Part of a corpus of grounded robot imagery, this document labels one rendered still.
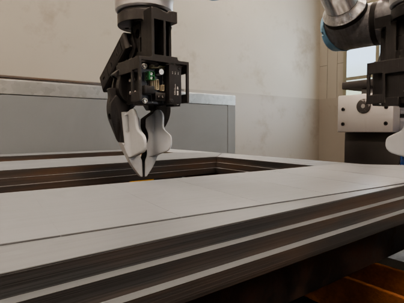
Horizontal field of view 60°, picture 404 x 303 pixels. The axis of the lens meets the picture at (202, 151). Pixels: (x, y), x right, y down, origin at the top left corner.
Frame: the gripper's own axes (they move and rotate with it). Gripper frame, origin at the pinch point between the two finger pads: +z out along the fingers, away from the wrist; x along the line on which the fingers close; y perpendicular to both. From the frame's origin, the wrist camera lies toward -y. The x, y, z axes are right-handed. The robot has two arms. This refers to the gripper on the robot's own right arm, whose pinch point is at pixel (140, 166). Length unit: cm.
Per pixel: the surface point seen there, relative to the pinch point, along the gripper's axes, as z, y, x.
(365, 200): 1.7, 27.0, 10.3
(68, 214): 1.0, 18.2, -14.9
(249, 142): 9, -233, 250
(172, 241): 1.4, 27.0, -11.5
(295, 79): -66, -233, 329
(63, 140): -2, -63, 7
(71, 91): -17, -63, 10
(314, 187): 1.0, 21.9, 9.5
